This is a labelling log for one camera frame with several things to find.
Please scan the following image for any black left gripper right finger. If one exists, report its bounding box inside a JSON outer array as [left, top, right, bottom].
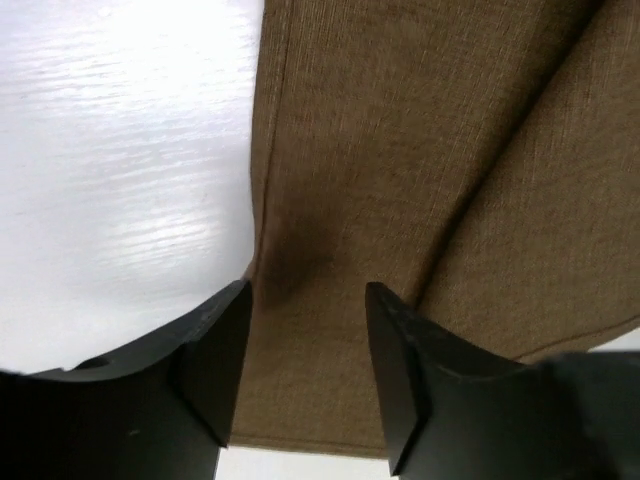
[[365, 282, 639, 480]]

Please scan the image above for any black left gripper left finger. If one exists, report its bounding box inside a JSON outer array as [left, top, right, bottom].
[[1, 279, 252, 480]]

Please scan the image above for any brown cloth napkin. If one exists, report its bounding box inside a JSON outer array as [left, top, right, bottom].
[[232, 0, 639, 457]]

